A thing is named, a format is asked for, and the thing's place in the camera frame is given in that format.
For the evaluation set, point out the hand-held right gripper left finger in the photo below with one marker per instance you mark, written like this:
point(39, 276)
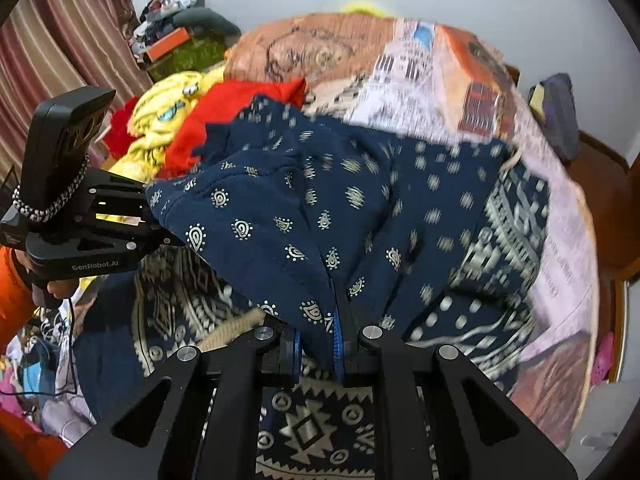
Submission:
point(280, 360)

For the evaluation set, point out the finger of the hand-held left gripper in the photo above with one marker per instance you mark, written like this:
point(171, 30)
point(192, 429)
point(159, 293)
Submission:
point(140, 237)
point(120, 187)

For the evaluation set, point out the dark blue bag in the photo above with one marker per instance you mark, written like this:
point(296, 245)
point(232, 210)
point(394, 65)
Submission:
point(560, 115)

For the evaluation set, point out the yellow cartoon fleece garment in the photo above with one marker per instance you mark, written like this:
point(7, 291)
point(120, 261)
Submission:
point(160, 105)

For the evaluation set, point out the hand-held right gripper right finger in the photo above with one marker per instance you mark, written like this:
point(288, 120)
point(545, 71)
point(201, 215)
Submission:
point(340, 345)

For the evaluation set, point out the red fluffy garment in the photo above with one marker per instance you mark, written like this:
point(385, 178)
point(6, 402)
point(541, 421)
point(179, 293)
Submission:
point(122, 125)

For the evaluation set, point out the person's left hand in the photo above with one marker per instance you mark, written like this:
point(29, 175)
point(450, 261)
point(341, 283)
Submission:
point(62, 290)

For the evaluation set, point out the pile of assorted clutter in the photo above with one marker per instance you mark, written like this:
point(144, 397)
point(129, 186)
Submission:
point(160, 10)

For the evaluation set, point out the orange box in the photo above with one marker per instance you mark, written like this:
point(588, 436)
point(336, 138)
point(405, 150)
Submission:
point(167, 45)

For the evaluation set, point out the pale yellow pad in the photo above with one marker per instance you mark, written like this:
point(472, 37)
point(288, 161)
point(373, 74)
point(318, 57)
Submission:
point(537, 100)

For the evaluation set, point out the person's orange clothing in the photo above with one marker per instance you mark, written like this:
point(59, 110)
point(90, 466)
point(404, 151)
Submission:
point(25, 445)

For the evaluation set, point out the navy patterned hoodie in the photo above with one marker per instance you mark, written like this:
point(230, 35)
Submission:
point(280, 200)

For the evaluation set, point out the printed bed cover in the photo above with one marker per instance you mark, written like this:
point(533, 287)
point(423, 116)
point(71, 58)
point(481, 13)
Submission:
point(425, 90)

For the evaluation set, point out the pink slipper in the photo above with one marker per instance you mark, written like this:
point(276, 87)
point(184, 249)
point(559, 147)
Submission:
point(602, 357)

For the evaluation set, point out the red cloth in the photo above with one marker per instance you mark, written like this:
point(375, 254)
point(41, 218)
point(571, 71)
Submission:
point(215, 110)

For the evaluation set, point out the green patterned cloth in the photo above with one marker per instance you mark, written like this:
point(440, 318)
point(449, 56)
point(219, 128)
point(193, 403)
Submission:
point(195, 57)

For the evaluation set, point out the striped brown curtain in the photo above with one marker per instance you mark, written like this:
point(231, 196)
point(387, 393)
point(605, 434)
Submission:
point(65, 35)

